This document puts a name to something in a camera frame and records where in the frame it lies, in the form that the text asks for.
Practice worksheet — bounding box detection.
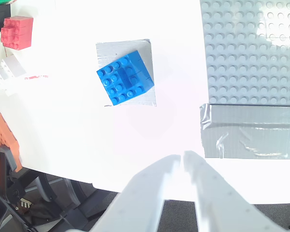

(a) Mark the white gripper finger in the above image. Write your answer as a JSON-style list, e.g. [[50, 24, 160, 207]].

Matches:
[[183, 150, 288, 232], [88, 154, 182, 232]]

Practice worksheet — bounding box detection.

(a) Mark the white lego cube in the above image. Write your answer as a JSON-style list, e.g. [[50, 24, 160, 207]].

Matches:
[[0, 54, 28, 97]]

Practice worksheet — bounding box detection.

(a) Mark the red lego cube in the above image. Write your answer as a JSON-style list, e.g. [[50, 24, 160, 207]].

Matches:
[[0, 15, 34, 51]]

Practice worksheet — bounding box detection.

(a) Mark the grey duct tape strip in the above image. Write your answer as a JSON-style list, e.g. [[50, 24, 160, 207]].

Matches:
[[199, 103, 290, 160]]

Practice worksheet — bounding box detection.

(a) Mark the blue lego cube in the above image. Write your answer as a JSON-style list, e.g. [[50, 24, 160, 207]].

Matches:
[[96, 50, 155, 106]]

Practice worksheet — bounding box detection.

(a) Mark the grey tape patch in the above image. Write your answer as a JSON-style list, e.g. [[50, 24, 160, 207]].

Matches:
[[95, 38, 158, 108]]

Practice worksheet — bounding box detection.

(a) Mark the black chair base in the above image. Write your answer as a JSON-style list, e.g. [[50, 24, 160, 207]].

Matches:
[[26, 172, 117, 232]]

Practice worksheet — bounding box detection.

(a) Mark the orange plastic printed part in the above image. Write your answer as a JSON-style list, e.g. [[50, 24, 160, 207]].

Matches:
[[0, 112, 22, 194]]

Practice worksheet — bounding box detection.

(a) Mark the grey lego baseplate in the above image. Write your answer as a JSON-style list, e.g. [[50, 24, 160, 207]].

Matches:
[[199, 0, 290, 107]]

